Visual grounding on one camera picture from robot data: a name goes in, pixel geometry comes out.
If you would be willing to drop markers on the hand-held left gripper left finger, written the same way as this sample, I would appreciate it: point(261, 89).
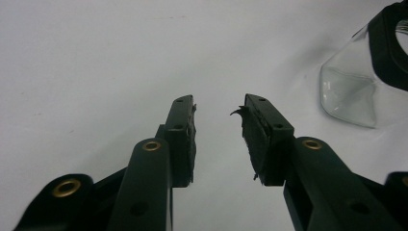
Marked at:
point(179, 141)

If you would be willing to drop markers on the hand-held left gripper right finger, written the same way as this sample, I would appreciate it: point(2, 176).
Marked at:
point(272, 144)

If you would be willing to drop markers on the clear plastic bag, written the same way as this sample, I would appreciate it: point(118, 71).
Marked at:
point(352, 89)

